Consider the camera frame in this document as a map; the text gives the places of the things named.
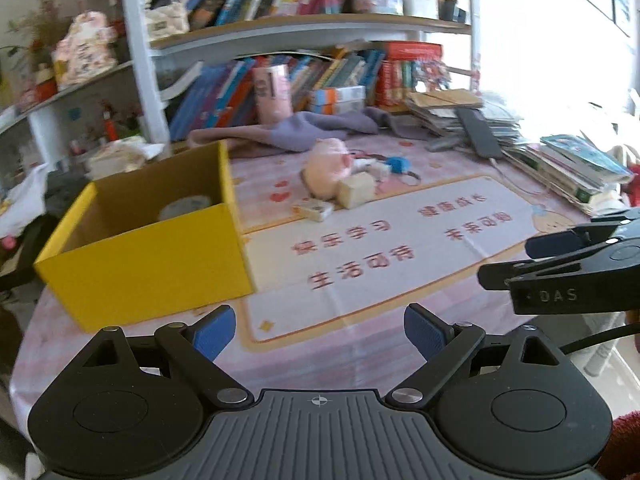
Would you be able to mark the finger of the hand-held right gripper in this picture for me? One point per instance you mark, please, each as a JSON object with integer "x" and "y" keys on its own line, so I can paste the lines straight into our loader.
{"x": 500, "y": 275}
{"x": 550, "y": 246}

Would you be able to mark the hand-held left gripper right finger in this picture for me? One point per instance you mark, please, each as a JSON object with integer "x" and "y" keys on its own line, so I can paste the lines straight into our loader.
{"x": 424, "y": 332}

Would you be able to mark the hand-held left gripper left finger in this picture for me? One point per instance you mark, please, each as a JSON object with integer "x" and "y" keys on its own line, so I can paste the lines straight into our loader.
{"x": 217, "y": 332}

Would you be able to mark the yellow cardboard box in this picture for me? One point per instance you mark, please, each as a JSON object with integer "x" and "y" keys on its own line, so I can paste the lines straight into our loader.
{"x": 150, "y": 270}

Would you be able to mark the pink plush pig toy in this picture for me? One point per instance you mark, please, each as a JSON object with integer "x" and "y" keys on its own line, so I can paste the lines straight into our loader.
{"x": 327, "y": 165}

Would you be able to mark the small black container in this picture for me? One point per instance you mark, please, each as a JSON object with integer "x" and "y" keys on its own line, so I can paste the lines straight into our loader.
{"x": 452, "y": 10}

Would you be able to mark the white mat with red characters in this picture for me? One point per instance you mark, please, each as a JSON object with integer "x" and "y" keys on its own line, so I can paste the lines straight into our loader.
{"x": 400, "y": 270}

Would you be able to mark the stack of workbooks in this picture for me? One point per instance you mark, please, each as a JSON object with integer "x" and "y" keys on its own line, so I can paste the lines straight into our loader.
{"x": 565, "y": 165}

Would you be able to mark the white tape roll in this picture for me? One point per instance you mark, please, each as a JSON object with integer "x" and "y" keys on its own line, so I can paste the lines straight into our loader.
{"x": 185, "y": 207}

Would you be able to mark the black power bank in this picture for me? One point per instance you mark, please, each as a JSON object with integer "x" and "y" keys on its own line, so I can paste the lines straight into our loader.
{"x": 477, "y": 130}

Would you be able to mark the small printed box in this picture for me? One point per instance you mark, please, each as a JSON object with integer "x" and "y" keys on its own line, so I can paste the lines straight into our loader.
{"x": 314, "y": 208}

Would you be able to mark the beige block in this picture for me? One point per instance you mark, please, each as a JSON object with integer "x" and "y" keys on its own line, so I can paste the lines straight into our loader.
{"x": 356, "y": 190}

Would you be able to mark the red fuzzy garment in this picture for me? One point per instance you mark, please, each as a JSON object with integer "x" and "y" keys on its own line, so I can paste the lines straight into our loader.
{"x": 627, "y": 445}

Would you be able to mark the stack of papers and notebooks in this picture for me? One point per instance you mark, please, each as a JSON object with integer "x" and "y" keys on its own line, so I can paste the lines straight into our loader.
{"x": 445, "y": 107}

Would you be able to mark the white plastic bag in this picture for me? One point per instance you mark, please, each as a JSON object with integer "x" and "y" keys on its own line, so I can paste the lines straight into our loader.
{"x": 125, "y": 152}

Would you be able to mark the dark cloth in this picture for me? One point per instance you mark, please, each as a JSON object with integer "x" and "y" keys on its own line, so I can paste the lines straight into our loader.
{"x": 55, "y": 195}

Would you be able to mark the purple cloth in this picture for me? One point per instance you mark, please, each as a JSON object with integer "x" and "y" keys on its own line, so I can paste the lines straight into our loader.
{"x": 300, "y": 132}

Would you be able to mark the red boxed book set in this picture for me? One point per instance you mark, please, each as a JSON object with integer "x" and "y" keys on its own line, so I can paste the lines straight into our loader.
{"x": 405, "y": 70}

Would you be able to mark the red tassel ornament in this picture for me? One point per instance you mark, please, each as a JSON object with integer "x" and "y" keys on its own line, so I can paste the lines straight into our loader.
{"x": 111, "y": 127}

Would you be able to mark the orange and white carton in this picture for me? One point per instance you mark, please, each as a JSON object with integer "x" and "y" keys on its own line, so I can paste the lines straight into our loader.
{"x": 337, "y": 94}
{"x": 337, "y": 108}

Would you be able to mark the row of leaning books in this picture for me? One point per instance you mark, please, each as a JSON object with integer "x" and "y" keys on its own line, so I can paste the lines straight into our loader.
{"x": 220, "y": 95}

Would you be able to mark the pink cylindrical device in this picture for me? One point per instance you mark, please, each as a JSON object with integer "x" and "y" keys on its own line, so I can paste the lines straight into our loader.
{"x": 272, "y": 92}

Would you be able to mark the white pen holder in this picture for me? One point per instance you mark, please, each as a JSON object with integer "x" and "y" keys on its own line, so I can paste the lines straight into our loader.
{"x": 420, "y": 1}

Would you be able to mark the pink floral bag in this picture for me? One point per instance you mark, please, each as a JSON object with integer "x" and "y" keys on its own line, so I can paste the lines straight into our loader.
{"x": 85, "y": 50}

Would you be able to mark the white pearl handbag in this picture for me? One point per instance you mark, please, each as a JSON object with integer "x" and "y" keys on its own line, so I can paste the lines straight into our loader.
{"x": 167, "y": 15}

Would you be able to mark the dried flower bunch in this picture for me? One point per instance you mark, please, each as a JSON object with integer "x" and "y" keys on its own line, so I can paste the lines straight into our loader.
{"x": 30, "y": 25}

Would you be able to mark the white shelf frame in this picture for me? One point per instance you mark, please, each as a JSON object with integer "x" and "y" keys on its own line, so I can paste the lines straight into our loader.
{"x": 145, "y": 85}

